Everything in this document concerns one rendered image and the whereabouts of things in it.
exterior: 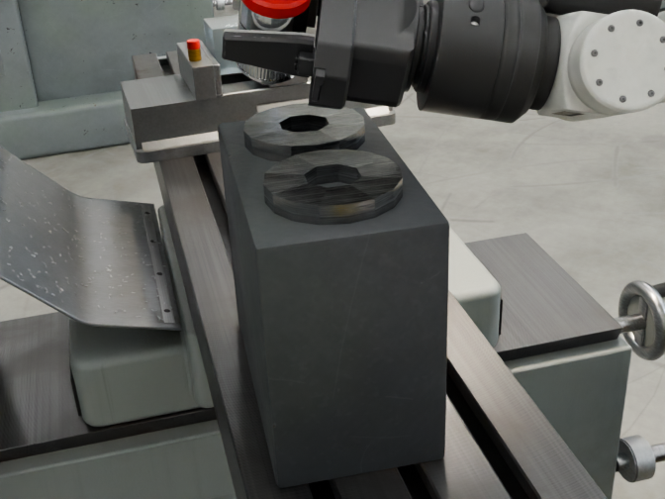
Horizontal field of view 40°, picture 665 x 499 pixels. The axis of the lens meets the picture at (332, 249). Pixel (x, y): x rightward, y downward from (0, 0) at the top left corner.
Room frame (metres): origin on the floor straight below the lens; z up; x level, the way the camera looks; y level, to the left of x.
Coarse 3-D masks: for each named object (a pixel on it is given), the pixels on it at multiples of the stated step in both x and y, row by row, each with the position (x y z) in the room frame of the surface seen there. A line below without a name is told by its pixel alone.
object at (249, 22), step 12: (240, 0) 0.61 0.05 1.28; (240, 12) 0.61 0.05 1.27; (252, 12) 0.60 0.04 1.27; (240, 24) 0.61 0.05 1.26; (252, 24) 0.60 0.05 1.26; (264, 24) 0.60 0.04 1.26; (276, 24) 0.59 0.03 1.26; (288, 24) 0.60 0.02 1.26; (300, 24) 0.60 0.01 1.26; (252, 72) 0.62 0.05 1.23; (264, 72) 0.61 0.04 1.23; (276, 72) 0.61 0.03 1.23
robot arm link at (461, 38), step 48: (336, 0) 0.61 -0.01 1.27; (384, 0) 0.62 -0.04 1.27; (432, 0) 0.62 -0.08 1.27; (480, 0) 0.60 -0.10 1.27; (336, 48) 0.57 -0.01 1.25; (384, 48) 0.58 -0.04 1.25; (432, 48) 0.59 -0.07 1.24; (480, 48) 0.58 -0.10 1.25; (336, 96) 0.57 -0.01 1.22; (384, 96) 0.59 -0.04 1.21; (432, 96) 0.58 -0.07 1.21; (480, 96) 0.58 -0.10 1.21
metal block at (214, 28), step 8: (224, 16) 1.20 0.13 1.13; (232, 16) 1.19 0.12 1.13; (208, 24) 1.16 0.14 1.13; (216, 24) 1.16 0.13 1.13; (224, 24) 1.15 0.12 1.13; (232, 24) 1.15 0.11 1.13; (208, 32) 1.16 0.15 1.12; (216, 32) 1.13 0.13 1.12; (208, 40) 1.17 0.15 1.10; (216, 40) 1.13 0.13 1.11; (208, 48) 1.17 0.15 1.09; (216, 48) 1.13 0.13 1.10; (216, 56) 1.13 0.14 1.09; (224, 64) 1.14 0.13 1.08; (232, 64) 1.14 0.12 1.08; (224, 72) 1.14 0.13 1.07; (232, 72) 1.14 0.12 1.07
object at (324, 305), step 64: (256, 128) 0.63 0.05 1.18; (320, 128) 0.65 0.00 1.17; (256, 192) 0.54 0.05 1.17; (320, 192) 0.51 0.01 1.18; (384, 192) 0.51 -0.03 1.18; (256, 256) 0.47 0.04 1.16; (320, 256) 0.47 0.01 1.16; (384, 256) 0.48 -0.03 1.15; (448, 256) 0.49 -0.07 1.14; (256, 320) 0.50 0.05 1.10; (320, 320) 0.47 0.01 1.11; (384, 320) 0.48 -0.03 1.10; (256, 384) 0.55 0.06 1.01; (320, 384) 0.47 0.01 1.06; (384, 384) 0.48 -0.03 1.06; (320, 448) 0.47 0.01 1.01; (384, 448) 0.48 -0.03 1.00
